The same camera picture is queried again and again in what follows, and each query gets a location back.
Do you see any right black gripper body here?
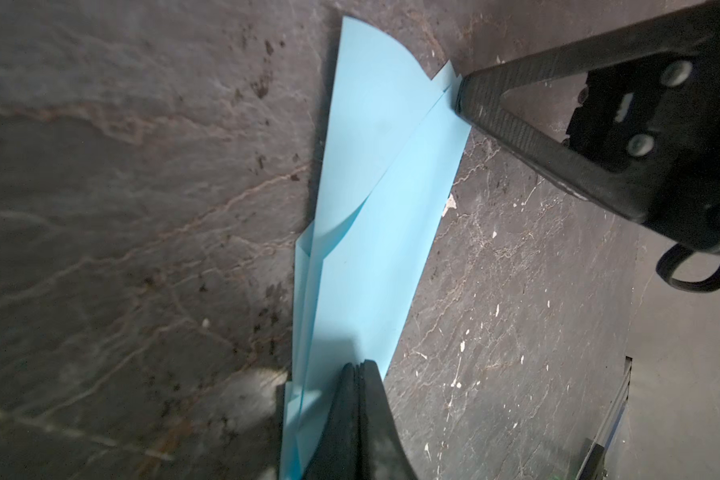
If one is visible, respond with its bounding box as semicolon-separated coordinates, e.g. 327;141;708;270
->
566;1;720;256

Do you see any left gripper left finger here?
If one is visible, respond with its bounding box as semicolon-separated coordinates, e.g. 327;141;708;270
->
303;363;359;480

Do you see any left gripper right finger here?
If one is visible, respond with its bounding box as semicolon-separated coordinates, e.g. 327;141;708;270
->
358;360;417;480

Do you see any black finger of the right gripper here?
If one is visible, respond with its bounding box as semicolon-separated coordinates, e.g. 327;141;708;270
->
454;0;720;224

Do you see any light blue paper sheet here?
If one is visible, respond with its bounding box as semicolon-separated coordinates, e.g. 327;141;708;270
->
280;16;470;479

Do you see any right black cable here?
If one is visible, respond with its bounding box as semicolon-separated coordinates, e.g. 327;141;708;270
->
655;242;720;295

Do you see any aluminium mounting rail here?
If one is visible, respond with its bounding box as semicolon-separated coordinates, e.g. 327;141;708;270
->
575;356;633;480

